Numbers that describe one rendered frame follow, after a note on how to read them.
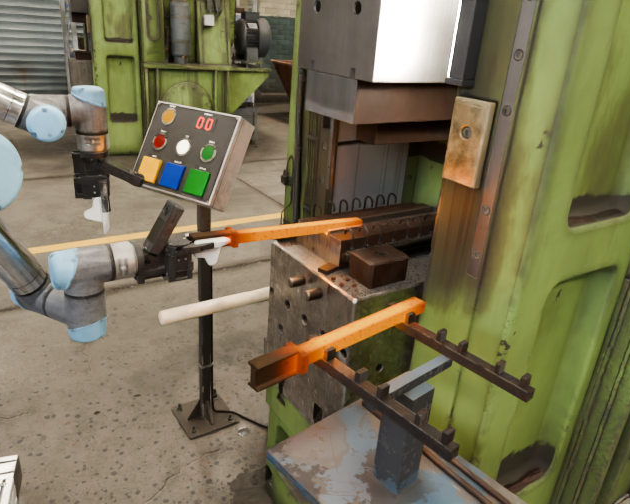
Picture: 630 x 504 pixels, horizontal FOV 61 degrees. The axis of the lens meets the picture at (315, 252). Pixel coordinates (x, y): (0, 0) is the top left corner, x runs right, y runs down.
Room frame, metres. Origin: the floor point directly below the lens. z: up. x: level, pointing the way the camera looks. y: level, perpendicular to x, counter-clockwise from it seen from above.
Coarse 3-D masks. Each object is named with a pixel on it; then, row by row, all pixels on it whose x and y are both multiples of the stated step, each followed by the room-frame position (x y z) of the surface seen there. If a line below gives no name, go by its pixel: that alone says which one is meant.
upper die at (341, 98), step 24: (312, 72) 1.35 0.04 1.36; (312, 96) 1.35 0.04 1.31; (336, 96) 1.27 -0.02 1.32; (360, 96) 1.22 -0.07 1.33; (384, 96) 1.26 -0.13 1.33; (408, 96) 1.30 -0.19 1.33; (432, 96) 1.34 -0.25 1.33; (360, 120) 1.22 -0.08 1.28; (384, 120) 1.26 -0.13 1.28; (408, 120) 1.30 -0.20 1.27; (432, 120) 1.35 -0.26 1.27
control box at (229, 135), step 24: (192, 120) 1.67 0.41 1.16; (216, 120) 1.63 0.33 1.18; (240, 120) 1.60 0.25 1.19; (144, 144) 1.70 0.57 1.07; (168, 144) 1.66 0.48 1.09; (192, 144) 1.62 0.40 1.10; (216, 144) 1.59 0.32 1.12; (240, 144) 1.60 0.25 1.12; (192, 168) 1.58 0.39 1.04; (216, 168) 1.54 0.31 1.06; (168, 192) 1.57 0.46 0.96; (216, 192) 1.51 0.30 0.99
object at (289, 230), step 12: (228, 228) 1.13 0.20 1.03; (252, 228) 1.17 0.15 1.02; (264, 228) 1.18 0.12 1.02; (276, 228) 1.19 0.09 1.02; (288, 228) 1.20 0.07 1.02; (300, 228) 1.21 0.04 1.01; (312, 228) 1.23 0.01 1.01; (324, 228) 1.26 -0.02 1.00; (192, 240) 1.07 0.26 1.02; (240, 240) 1.12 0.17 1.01; (252, 240) 1.14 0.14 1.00
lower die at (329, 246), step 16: (368, 208) 1.51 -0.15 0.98; (384, 208) 1.52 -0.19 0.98; (400, 208) 1.51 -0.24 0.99; (416, 208) 1.49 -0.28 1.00; (368, 224) 1.32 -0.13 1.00; (384, 224) 1.35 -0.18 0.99; (400, 224) 1.36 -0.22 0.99; (416, 224) 1.37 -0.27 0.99; (304, 240) 1.34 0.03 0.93; (320, 240) 1.28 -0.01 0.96; (336, 240) 1.23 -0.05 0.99; (368, 240) 1.26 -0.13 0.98; (384, 240) 1.29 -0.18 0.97; (400, 240) 1.32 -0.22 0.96; (320, 256) 1.28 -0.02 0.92; (336, 256) 1.22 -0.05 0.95
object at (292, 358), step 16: (400, 304) 0.93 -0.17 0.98; (416, 304) 0.94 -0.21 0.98; (368, 320) 0.86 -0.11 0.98; (384, 320) 0.87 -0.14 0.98; (400, 320) 0.90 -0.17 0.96; (320, 336) 0.79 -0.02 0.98; (336, 336) 0.80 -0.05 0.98; (352, 336) 0.81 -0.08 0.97; (368, 336) 0.84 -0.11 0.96; (272, 352) 0.72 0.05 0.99; (288, 352) 0.72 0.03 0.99; (304, 352) 0.73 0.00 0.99; (320, 352) 0.76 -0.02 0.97; (256, 368) 0.68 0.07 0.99; (272, 368) 0.70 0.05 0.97; (288, 368) 0.72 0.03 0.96; (304, 368) 0.72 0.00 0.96; (256, 384) 0.68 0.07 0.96; (272, 384) 0.69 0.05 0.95
